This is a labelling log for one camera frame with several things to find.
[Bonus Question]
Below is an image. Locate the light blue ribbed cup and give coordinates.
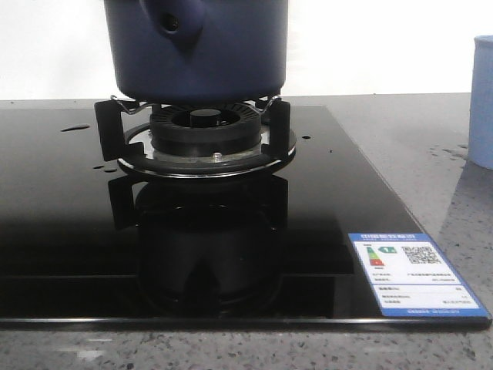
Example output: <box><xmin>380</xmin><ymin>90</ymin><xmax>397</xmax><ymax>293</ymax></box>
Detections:
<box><xmin>468</xmin><ymin>35</ymin><xmax>492</xmax><ymax>170</ymax></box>

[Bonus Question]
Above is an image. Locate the black pot support grate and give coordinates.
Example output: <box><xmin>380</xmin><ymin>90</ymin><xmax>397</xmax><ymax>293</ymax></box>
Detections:
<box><xmin>95</xmin><ymin>96</ymin><xmax>297</xmax><ymax>179</ymax></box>

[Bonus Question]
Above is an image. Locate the dark blue cooking pot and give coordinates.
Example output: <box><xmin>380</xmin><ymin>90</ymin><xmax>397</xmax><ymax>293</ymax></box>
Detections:
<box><xmin>104</xmin><ymin>1</ymin><xmax>289</xmax><ymax>104</ymax></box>

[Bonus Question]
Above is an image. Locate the black gas burner head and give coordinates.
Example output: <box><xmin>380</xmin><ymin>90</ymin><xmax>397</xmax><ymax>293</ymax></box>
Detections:
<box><xmin>149</xmin><ymin>103</ymin><xmax>261</xmax><ymax>156</ymax></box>

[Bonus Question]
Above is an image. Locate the black glass gas stove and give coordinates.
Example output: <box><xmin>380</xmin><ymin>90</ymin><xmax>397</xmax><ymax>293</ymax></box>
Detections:
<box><xmin>1</xmin><ymin>106</ymin><xmax>492</xmax><ymax>331</ymax></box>

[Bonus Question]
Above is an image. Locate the blue energy label sticker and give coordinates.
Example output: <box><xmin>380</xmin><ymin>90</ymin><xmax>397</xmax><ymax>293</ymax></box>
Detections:
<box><xmin>349</xmin><ymin>233</ymin><xmax>490</xmax><ymax>318</ymax></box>

